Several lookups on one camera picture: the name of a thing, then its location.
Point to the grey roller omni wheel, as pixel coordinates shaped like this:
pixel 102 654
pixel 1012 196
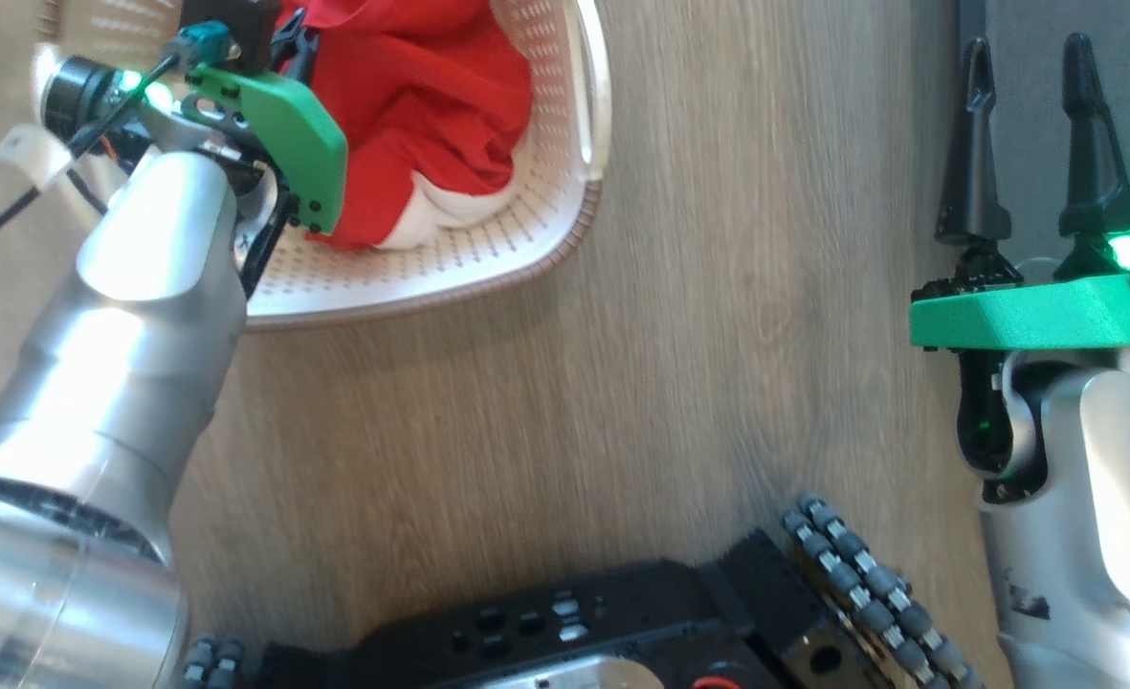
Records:
pixel 871 584
pixel 212 662

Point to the grey fabric sofa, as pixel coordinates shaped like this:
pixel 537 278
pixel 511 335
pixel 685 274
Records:
pixel 1033 105

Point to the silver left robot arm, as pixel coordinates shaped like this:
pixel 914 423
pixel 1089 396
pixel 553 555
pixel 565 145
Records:
pixel 115 402

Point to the red and white shirt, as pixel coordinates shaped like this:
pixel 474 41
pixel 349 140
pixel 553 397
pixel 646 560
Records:
pixel 411 105

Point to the white woven laundry basket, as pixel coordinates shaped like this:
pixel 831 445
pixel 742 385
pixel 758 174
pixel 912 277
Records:
pixel 488 258

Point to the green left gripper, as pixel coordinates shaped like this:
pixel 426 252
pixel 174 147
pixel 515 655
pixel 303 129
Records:
pixel 287 134

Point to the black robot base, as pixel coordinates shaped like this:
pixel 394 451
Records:
pixel 603 622

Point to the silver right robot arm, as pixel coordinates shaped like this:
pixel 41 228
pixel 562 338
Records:
pixel 1081 498

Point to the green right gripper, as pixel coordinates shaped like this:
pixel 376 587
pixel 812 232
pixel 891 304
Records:
pixel 1033 321

